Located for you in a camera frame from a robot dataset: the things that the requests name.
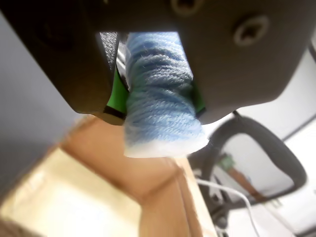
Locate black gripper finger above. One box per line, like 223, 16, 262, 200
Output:
7, 14, 129, 124
172, 0, 316, 124

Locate blue yarn block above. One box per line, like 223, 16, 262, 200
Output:
122, 31, 208, 159

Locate brown cardboard box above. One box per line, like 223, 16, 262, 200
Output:
0, 114, 213, 237

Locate dark grey table mat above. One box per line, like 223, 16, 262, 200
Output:
0, 12, 76, 191

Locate small green connector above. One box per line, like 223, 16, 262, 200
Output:
219, 153, 236, 171

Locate black chair armrest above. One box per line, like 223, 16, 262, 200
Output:
187, 115, 309, 229

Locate pale yellow paper sheets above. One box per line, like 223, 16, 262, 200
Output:
0, 145, 144, 237

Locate thin white cable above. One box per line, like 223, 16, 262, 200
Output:
196, 178, 263, 237

